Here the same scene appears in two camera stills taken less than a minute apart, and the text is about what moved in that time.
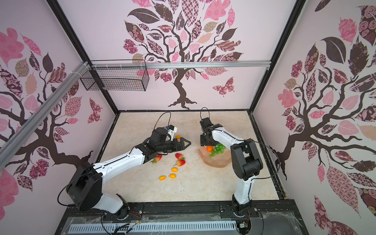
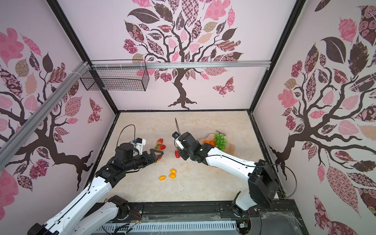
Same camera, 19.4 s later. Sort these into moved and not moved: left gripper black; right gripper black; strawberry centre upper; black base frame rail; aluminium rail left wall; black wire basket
Moved: right gripper black; left gripper black
Not moved: black base frame rail; aluminium rail left wall; black wire basket; strawberry centre upper
